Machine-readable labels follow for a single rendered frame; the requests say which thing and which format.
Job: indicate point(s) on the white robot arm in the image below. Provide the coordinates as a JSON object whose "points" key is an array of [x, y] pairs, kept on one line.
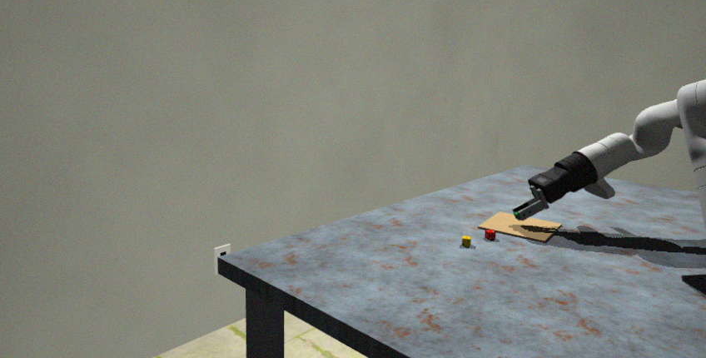
{"points": [[653, 129]]}

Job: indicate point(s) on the tan flat mat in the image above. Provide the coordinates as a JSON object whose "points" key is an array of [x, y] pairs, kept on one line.
{"points": [[532, 229]]}

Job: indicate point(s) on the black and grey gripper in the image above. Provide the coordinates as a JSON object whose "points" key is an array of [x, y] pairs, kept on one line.
{"points": [[585, 168]]}

